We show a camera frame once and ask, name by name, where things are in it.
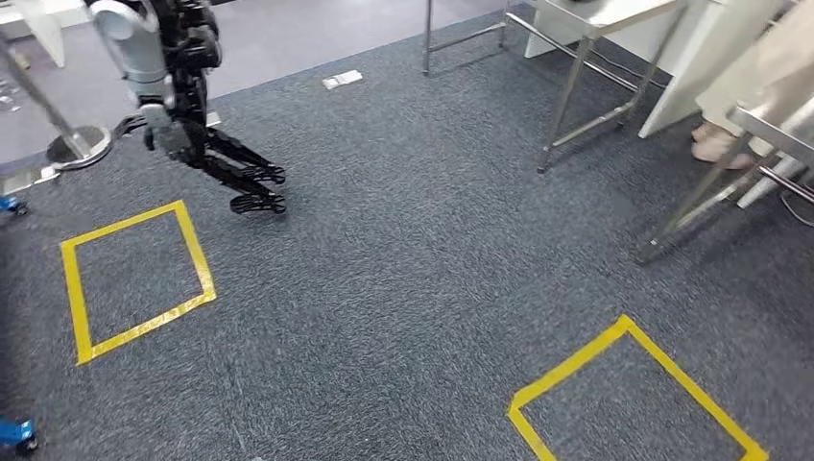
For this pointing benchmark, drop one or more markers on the white floor label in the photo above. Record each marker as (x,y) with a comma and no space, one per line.
(342,79)

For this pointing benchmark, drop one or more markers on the yellow floor tape square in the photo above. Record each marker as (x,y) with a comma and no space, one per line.
(572,369)
(76,299)

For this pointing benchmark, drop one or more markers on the stainless steel table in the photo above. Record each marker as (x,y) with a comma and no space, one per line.
(572,89)

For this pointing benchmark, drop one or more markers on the white cabinet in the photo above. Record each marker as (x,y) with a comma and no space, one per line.
(680,70)

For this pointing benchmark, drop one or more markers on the person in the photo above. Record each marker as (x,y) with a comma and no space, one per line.
(744,83)

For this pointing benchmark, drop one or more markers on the grey floor plate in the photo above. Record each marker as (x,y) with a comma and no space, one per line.
(25,180)

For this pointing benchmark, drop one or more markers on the white stand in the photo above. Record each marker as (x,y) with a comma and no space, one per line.
(44,28)

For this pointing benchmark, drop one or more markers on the chrome chair base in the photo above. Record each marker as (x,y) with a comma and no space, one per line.
(7,98)

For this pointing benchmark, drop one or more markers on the chrome stanchion post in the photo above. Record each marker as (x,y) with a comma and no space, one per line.
(79,147)

